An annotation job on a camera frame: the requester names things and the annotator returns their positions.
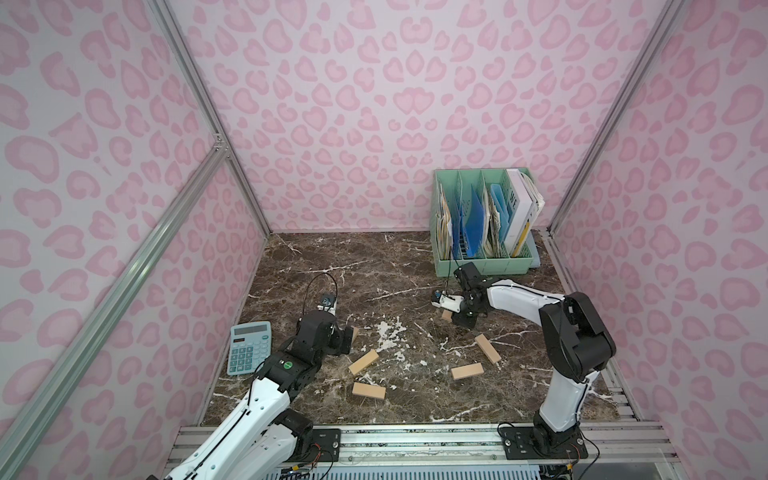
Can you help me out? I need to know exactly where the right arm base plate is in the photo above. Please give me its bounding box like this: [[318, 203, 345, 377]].
[[497, 423, 588, 463]]

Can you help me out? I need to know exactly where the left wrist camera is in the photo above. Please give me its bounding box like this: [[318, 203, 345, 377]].
[[317, 293, 337, 314]]

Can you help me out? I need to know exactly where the wooden block angled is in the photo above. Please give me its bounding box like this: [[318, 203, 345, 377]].
[[475, 334, 501, 365]]

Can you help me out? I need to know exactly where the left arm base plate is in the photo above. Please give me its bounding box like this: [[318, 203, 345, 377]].
[[288, 428, 341, 464]]

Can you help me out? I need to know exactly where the light blue calculator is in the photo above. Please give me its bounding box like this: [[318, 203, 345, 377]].
[[227, 321, 272, 376]]

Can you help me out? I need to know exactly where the blue folder in organizer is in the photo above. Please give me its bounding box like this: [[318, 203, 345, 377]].
[[461, 186, 487, 258]]

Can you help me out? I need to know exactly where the aluminium front rail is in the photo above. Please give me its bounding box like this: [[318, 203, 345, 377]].
[[161, 421, 679, 480]]

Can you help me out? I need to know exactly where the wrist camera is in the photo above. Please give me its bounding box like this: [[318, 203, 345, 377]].
[[317, 293, 337, 314], [431, 290, 464, 313]]

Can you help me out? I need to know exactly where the white book in organizer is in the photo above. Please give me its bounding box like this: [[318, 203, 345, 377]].
[[504, 169, 540, 257]]

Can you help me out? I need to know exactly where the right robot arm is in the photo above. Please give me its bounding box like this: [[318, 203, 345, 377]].
[[431, 263, 616, 449]]

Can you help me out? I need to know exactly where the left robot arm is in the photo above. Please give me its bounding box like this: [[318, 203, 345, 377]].
[[166, 307, 354, 479]]

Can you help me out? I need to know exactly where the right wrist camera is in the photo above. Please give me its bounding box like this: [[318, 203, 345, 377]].
[[431, 290, 464, 313]]

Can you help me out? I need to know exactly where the green file organizer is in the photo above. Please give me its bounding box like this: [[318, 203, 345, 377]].
[[429, 168, 539, 277]]

